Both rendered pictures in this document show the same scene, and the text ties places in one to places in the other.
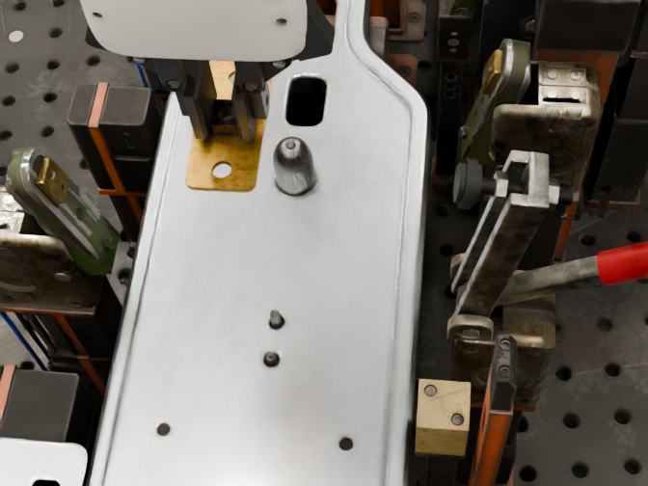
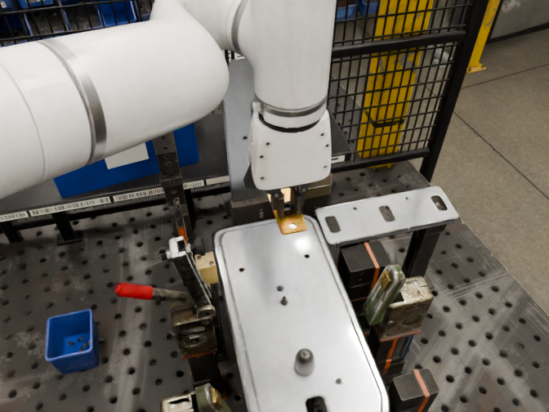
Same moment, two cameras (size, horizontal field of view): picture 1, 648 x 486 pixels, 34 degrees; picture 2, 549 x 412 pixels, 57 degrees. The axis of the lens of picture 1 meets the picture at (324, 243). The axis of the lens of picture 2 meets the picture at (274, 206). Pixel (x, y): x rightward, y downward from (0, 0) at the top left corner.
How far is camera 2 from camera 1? 0.79 m
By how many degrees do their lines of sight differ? 69
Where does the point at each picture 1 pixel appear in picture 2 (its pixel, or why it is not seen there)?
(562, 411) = not seen: outside the picture
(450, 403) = (203, 261)
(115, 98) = (415, 388)
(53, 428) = (347, 253)
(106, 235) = (370, 312)
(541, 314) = (176, 307)
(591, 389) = not seen: outside the picture
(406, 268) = (238, 336)
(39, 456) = (343, 237)
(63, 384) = (354, 267)
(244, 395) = (283, 274)
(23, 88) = not seen: outside the picture
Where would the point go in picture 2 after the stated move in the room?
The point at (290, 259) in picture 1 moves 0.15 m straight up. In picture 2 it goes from (289, 328) to (292, 279)
